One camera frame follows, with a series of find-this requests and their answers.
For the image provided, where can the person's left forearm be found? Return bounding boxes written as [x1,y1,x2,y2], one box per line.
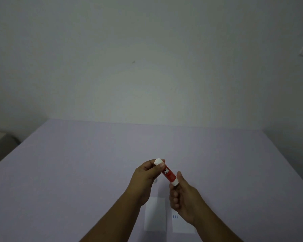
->
[80,192,142,242]

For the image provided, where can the plain white paper slip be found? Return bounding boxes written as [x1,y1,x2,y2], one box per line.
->
[144,197,166,232]

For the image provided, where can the red and white glue stick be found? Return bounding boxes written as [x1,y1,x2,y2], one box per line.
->
[154,158,179,186]

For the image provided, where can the person's left hand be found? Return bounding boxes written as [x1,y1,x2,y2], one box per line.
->
[126,159,165,207]

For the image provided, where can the white paper slip blue marks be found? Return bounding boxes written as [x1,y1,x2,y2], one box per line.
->
[172,209,196,234]

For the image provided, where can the person's right forearm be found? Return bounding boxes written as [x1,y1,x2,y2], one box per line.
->
[192,210,248,242]

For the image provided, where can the person's right hand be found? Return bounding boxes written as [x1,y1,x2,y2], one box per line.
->
[169,171,208,226]

